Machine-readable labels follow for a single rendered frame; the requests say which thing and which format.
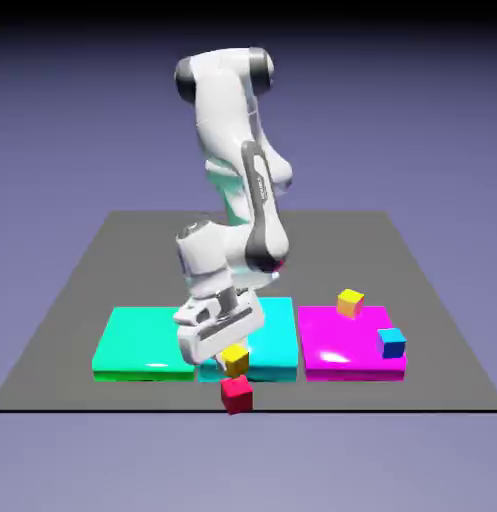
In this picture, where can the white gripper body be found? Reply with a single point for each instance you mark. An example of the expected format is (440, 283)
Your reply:
(216, 336)

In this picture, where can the small yellow cube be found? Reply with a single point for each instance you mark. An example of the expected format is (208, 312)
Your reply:
(235, 360)

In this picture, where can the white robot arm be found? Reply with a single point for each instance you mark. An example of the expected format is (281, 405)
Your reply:
(228, 168)

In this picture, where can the small red cube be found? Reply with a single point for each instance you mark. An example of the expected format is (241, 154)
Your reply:
(236, 394)

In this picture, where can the small orange cube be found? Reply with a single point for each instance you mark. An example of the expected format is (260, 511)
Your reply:
(350, 303)

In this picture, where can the small blue cube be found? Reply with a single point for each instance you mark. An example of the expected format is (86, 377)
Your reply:
(392, 343)

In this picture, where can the large cyan box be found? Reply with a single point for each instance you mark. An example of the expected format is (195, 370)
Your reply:
(272, 340)

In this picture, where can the large green box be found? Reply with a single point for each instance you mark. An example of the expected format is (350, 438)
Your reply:
(140, 344)

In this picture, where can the large magenta box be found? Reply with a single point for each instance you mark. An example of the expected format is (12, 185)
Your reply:
(344, 344)

